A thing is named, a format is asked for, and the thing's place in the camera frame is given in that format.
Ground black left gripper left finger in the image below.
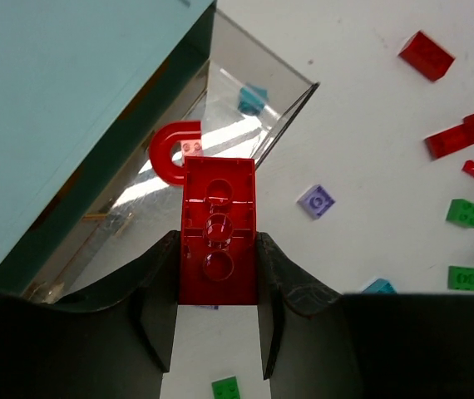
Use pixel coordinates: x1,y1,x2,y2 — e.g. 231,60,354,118
56,230,180,372

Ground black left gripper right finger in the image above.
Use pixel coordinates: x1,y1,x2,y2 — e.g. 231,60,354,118
255,232,341,380

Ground red rectangular lego brick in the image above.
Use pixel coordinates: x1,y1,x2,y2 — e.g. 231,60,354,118
179,157,258,306

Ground red arch lego piece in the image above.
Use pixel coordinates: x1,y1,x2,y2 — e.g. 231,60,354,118
148,121,201,186

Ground transparent top drawer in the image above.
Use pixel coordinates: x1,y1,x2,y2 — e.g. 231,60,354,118
22,9,317,303

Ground red sloped lego brick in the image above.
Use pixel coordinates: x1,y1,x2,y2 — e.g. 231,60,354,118
424,114,474,160

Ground red curved lego piece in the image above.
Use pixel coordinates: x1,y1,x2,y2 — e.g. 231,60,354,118
398,31,455,82

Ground purple lego brick left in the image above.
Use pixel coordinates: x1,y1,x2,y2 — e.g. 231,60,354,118
194,305,219,310

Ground purple lego brick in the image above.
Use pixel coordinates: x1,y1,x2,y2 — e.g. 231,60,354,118
297,185,335,219
194,305,219,310

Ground purple lego brick right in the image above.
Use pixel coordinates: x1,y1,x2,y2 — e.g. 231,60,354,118
297,185,335,219

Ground cyan long lego brick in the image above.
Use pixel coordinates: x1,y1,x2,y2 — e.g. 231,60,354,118
363,278,397,294

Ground long green lego brick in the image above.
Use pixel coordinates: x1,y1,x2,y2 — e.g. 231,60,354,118
211,376,240,399

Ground green lego brick right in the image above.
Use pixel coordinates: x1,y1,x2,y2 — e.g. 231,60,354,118
447,266,474,291

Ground small cyan lego brick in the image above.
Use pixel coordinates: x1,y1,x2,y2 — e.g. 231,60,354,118
238,85,269,116

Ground small green lego brick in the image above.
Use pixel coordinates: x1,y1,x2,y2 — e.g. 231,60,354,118
446,199,474,229

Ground teal drawer cabinet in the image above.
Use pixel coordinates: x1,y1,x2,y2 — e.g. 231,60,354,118
0,0,217,292

